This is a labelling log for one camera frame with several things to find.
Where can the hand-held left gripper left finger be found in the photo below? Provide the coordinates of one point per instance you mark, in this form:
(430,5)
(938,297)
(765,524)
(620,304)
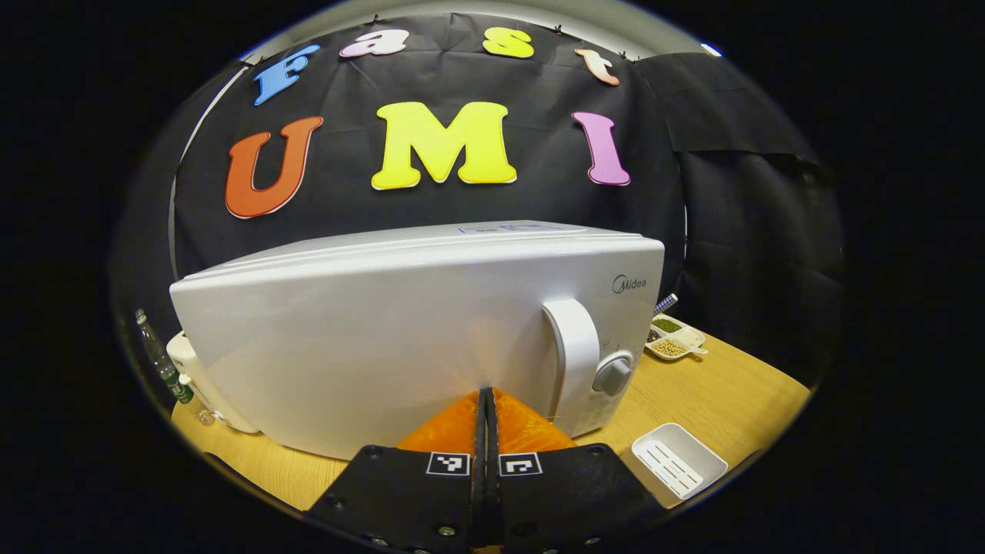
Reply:
(419,500)

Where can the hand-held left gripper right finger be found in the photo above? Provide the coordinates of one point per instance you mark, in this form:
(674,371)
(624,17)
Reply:
(554,500)

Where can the white microwave oven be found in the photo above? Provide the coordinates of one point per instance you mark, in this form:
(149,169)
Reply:
(369,331)

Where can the small white rectangular tray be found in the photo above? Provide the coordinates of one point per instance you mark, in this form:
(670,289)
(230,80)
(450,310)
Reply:
(681,462)

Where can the compartment dish with beans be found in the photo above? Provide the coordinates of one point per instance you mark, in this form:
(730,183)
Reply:
(673,338)

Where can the white toaster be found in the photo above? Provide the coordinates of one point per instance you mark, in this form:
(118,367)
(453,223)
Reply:
(200,385)

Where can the clear plastic water bottle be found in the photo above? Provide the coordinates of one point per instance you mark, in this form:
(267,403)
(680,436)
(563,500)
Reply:
(158,358)

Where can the black backdrop cloth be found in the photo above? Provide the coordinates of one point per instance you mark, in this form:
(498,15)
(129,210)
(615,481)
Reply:
(739,215)

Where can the long ceiling light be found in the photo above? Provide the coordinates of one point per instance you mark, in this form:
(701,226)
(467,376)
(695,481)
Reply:
(712,50)

